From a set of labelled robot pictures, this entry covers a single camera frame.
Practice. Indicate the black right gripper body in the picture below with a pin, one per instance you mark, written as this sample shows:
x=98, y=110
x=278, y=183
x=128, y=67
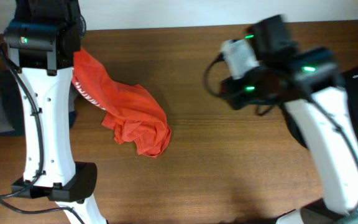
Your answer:
x=246, y=89

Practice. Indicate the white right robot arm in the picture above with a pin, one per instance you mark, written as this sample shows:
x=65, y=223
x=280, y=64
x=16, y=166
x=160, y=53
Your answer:
x=312, y=94

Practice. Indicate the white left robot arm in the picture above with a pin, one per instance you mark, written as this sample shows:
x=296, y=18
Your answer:
x=38, y=49

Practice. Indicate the dark folded shirt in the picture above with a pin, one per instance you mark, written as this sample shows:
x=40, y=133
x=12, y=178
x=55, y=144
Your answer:
x=11, y=101

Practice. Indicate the orange t-shirt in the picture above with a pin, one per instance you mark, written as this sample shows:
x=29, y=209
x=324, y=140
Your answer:
x=131, y=111

